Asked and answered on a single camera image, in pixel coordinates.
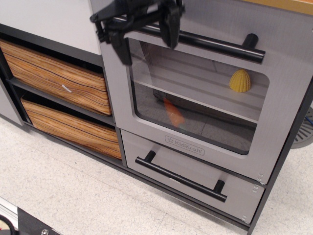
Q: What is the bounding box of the black drawer handle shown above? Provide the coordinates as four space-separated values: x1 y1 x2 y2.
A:
135 151 227 203

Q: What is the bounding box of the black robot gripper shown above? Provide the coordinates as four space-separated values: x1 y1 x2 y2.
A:
90 0 185 65

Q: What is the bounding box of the black oven door handle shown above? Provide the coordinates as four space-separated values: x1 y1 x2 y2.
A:
107 17 266 64

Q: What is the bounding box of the yellow toy corn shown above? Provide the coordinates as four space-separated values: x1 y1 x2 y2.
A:
229 69 251 93

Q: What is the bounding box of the grey lower oven drawer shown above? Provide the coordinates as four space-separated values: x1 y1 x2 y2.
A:
121 131 264 224

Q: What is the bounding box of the toy kitchen cabinet frame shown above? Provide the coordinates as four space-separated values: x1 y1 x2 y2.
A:
0 0 313 235

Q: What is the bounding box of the grey round fan base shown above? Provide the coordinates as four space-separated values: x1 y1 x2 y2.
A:
291 107 313 149

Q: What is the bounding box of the grey oven rack shelf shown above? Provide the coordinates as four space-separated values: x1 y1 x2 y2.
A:
134 79 262 123

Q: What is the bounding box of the lower wood-grain fabric bin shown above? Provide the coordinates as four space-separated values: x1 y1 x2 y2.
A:
21 95 122 160

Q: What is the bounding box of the grey toy oven door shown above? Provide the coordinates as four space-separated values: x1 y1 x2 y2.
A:
101 0 313 185

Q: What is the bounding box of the wood-grain fabric bin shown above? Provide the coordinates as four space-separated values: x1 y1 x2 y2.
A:
21 95 122 160
0 40 112 116

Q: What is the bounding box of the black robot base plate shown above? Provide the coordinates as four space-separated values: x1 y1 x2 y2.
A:
0 206 61 235

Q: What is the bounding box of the upper wood-grain fabric bin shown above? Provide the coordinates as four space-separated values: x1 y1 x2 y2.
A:
0 40 112 116

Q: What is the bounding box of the wooden countertop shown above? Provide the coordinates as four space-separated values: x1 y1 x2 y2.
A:
251 0 313 15

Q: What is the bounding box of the orange toy carrot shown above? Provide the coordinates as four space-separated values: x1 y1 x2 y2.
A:
163 98 185 128

